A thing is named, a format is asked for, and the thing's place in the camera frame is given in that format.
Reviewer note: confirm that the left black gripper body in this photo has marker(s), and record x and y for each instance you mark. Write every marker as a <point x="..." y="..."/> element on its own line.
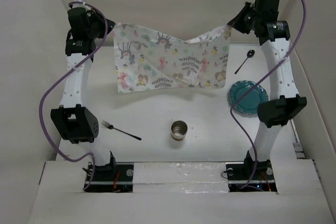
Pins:
<point x="97" y="25"/>

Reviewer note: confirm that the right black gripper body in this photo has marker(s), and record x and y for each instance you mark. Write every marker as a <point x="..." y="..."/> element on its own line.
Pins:
<point x="247" y="20"/>

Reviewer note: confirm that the floral animal print cloth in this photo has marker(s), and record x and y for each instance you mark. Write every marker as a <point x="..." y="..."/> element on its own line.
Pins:
<point x="146" y="59"/>

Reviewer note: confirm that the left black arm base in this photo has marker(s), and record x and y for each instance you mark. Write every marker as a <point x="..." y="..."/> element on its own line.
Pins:
<point x="105" y="182"/>

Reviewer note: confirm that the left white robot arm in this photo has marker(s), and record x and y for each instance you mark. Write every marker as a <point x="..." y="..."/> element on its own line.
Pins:
<point x="72" y="118"/>

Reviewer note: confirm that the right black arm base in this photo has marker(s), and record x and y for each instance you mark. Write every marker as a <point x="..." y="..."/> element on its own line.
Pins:
<point x="242" y="179"/>

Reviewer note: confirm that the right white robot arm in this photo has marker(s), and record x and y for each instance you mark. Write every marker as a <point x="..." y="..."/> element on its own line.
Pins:
<point x="284" y="101"/>

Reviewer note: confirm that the black spoon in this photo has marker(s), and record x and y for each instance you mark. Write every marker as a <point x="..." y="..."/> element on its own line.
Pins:
<point x="249" y="55"/>

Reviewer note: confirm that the teal scalloped plate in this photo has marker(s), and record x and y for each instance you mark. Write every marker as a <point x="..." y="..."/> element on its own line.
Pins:
<point x="249" y="104"/>

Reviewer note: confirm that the black metal fork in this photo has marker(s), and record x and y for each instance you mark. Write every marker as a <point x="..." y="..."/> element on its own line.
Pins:
<point x="111" y="127"/>

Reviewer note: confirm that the stainless steel cup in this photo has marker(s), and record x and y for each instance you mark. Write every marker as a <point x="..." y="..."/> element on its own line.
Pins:
<point x="178" y="130"/>

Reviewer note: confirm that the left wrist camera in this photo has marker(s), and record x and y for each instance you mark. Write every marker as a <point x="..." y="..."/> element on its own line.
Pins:
<point x="78" y="20"/>

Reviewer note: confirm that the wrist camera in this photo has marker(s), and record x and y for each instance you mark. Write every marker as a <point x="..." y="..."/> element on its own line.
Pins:
<point x="78" y="20"/>
<point x="267" y="1"/>

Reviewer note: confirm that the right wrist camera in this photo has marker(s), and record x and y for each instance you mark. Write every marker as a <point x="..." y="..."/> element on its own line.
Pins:
<point x="267" y="1"/>

